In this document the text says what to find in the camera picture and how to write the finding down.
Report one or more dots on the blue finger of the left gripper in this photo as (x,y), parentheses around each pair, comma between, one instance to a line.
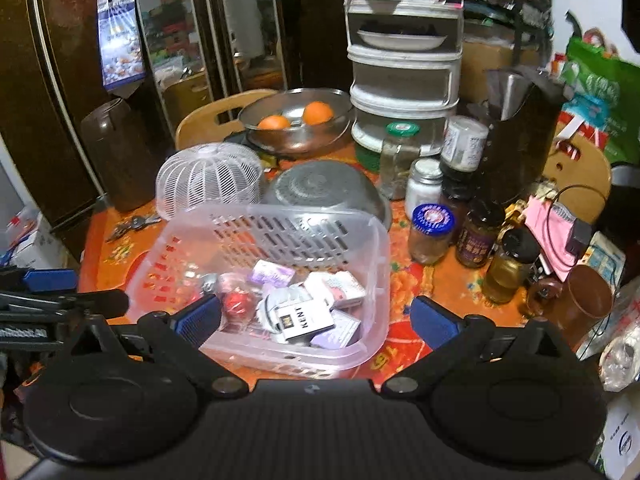
(50,280)

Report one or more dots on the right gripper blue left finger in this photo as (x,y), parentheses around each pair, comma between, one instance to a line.
(174,341)

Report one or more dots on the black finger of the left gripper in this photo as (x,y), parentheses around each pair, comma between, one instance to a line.
(36,323)

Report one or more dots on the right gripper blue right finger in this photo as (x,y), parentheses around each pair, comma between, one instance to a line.
(464,359)

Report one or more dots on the purple cigarette box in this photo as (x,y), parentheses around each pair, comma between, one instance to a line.
(271,275)

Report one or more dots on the white barcode cigarette box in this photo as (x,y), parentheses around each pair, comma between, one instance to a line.
(341,335)

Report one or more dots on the white Kent cigarette box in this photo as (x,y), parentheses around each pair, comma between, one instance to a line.
(291,315)

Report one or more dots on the red round candy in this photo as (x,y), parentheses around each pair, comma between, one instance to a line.
(239,305)

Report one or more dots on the black lid oil jar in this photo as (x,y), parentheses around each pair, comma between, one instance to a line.
(514,258)

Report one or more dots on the key bunch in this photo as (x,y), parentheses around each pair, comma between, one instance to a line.
(135,223)

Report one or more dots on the blue lid glass jar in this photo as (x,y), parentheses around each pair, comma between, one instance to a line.
(431,230)

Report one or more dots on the pink white cigarette box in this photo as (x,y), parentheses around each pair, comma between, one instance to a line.
(339,290)

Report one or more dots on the dark purple label jar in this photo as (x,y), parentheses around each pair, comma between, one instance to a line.
(480,228)

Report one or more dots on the clear plastic basket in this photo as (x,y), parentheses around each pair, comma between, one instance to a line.
(247,252)

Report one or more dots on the pink paper sheet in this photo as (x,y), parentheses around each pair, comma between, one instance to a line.
(551,227)

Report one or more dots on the dark brown thermos jug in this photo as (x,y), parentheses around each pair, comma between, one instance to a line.
(114,138)

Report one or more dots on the small white salt jar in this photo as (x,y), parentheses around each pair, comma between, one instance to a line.
(424,184)

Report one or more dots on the black power adapter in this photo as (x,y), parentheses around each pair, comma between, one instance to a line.
(579,238)

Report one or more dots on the white dome mesh cover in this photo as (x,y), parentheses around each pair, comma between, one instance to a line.
(221,173)

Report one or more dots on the white label dark bottle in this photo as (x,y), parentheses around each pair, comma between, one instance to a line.
(462,151)

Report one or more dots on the green lid glass jar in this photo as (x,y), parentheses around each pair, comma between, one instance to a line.
(400,148)

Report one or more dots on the upturned steel bowl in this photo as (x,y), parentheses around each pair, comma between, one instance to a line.
(328,184)

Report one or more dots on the left orange fruit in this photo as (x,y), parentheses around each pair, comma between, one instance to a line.
(274,122)

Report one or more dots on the orange fruit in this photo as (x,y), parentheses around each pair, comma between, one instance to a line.
(317,113)
(274,122)

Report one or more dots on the steel bowl with oranges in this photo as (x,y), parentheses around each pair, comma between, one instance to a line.
(299,137)

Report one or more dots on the black electric kettle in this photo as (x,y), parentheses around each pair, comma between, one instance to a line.
(521,112)

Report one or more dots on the right orange fruit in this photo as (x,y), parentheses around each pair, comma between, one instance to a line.
(317,113)

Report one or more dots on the green gift bag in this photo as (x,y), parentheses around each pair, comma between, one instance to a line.
(592,72)

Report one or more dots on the white tiered food rack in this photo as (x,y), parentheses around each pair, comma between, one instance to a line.
(406,59)

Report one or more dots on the blue wall calendar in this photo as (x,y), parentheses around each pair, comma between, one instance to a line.
(120,47)

